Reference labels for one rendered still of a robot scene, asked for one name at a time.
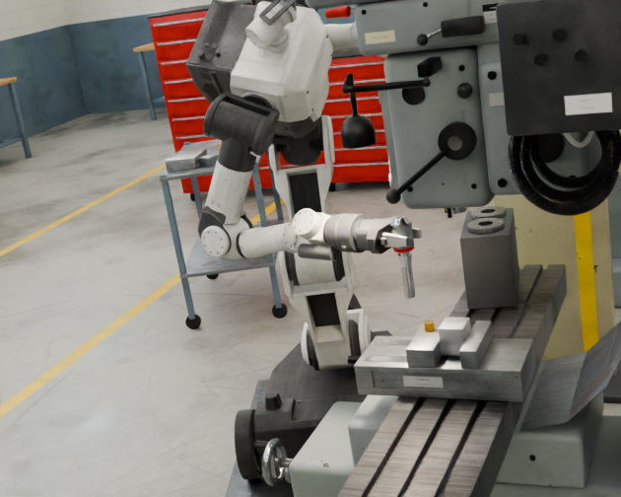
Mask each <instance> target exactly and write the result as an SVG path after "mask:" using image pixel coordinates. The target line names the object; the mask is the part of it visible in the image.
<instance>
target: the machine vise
mask: <svg viewBox="0 0 621 497"><path fill-rule="evenodd" d="M413 337H414V336H376V337H375V338H374V340H373V341H372V342H371V344H370V345H369V346H368V348H367V349H366V350H365V352H364V353H363V354H362V356H361V357H360V358H359V360H358V361H357V362H356V364H355V365H354V369H355V376H356V382H357V389H358V394H369V395H390V396H412V397H432V398H453V399H475V400H496V401H516V402H523V401H524V398H525V396H526V393H527V391H528V388H529V385H530V383H531V380H532V378H533V375H534V372H535V370H536V361H535V350H534V340H533V339H508V338H494V333H493V324H492V322H491V321H490V320H477V321H476V323H475V324H474V325H473V327H472V329H471V330H470V332H469V334H468V336H467V338H466V339H465V341H464V343H463V345H462V347H461V348H460V350H459V355H460V356H453V355H443V356H442V358H441V360H440V361H439V363H438V365H437V366H436V367H435V368H432V367H408V365H407V357H406V348H407V346H408V345H409V343H410V342H411V340H412V339H413Z"/></svg>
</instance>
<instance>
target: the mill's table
mask: <svg viewBox="0 0 621 497"><path fill-rule="evenodd" d="M518 269H519V266H518ZM567 292H568V291H567V278H566V265H565V264H549V265H548V267H547V269H543V266H542V264H526V265H525V266H524V268H523V269H519V280H518V291H517V305H516V306H515V307H501V308H483V309H468V308H467V302H466V293H465V290H464V292H463V294H462V295H461V297H460V299H459V300H458V302H457V303H456V305H455V307H454V308H453V310H452V311H451V313H450V315H449V316H448V317H449V318H470V326H471V329H472V327H473V326H474V324H475V323H476V321H477V320H490V321H491V322H492V324H493V333H494V338H508V339H533V340H534V350H535V361H536V370H535V372H534V375H533V378H532V380H531V383H530V385H529V388H528V391H527V393H526V396H525V398H524V401H523V402H516V401H496V400H475V399H453V398H432V397H412V396H399V397H398V399H397V401H396V402H395V404H394V405H393V407H392V408H391V409H390V411H389V413H388V414H387V416H386V417H385V419H384V421H383V422H382V424H381V425H380V427H379V429H378V431H377V432H376V434H375V436H374V437H373V439H372V441H371V442H370V444H369V445H368V447H367V449H366V450H365V452H364V453H363V455H362V457H361V458H360V460H359V461H358V463H357V465H356V466H355V468H354V470H353V471H352V473H351V474H350V476H349V478H348V479H347V481H346V482H345V484H344V486H343V487H342V489H341V490H340V492H339V494H338V495H337V497H490V494H491V492H492V489H493V487H494V484H495V481H496V479H497V476H498V473H499V471H500V468H501V465H502V463H503V460H504V458H505V455H506V452H507V450H508V447H509V444H510V442H511V439H512V436H513V434H514V431H515V429H516V427H517V424H518V420H519V417H520V415H521V412H522V409H523V407H524V404H525V402H526V399H527V396H528V394H529V391H530V388H531V386H532V383H533V380H534V378H535V375H536V373H537V370H538V367H539V365H540V362H541V359H542V357H543V354H544V351H545V349H546V346H547V344H548V341H549V338H550V336H551V333H552V330H553V328H554V325H555V322H556V320H557V317H558V316H559V313H560V310H561V308H562V305H563V302H564V300H565V297H566V294H567Z"/></svg>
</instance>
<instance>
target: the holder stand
mask: <svg viewBox="0 0 621 497"><path fill-rule="evenodd" d="M460 248H461V257H462V266H463V275H464V284H465V293H466V302H467V308H468V309H483V308H501V307H515V306H516V305H517V301H518V280H519V269H518V248H517V237H516V226H515V216H514V208H505V207H502V206H484V207H480V208H476V209H474V210H472V211H467V213H466V217H465V221H464V224H463V228H462V232H461V236H460Z"/></svg>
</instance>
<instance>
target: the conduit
mask: <svg viewBox="0 0 621 497"><path fill-rule="evenodd" d="M594 132H595V134H596V136H597V138H598V140H599V142H600V146H601V152H602V153H601V157H600V160H599V162H598V164H597V165H596V167H595V168H594V169H593V170H592V171H591V172H590V173H588V174H587V175H585V176H582V177H575V178H569V177H562V176H559V175H557V174H555V173H554V172H552V170H551V169H549V168H548V166H547V165H546V163H545V162H544V160H543V159H542V157H541V153H540V148H539V139H540V138H539V137H540V135H541V134H540V135H524V136H511V139H510V142H509V143H510V144H509V149H508V163H509V168H510V172H511V175H512V177H513V180H514V182H515V184H516V186H517V187H518V189H519V191H520V192H521V193H522V194H523V195H524V197H526V199H528V201H530V202H532V204H534V206H535V205H536V207H538V208H540V209H543V211H544V210H545V212H548V213H549V212H550V213H553V214H556V215H557V214H558V215H561V216H562V215H563V216H565V215H566V216H570V215H571V216H573V215H574V216H575V215H578V214H579V215H580V214H583V213H586V212H588V211H590V210H592V209H594V208H595V207H597V206H598V205H599V204H601V202H603V201H604V200H605V199H606V198H607V197H608V195H609V194H610V192H612V190H613V187H614V185H615V183H616V180H617V178H618V177H619V176H618V175H619V173H618V170H619V167H620V163H621V134H620V131H619V129H618V130H602V131H594ZM536 171H537V172H538V173H539V174H540V176H541V177H543V178H544V179H546V181H548V182H550V183H552V184H553V185H555V186H556V185H557V187H558V186H559V187H562V188H565V189H566V188H568V189H575V190H570V191H569V190H568V191H567V190H566V191H565V190H564V191H563V190H562V191H561V190H559V189H558V190H557V189H555V188H553V187H550V185H549V186H548V184H546V183H545V182H543V180H542V179H541V177H539V176H538V174H537V173H536ZM535 190H536V191H535ZM543 196H544V197H543ZM551 200H552V201H551ZM553 201H554V202H553ZM557 202H559V203H557ZM566 203H567V204H566Z"/></svg>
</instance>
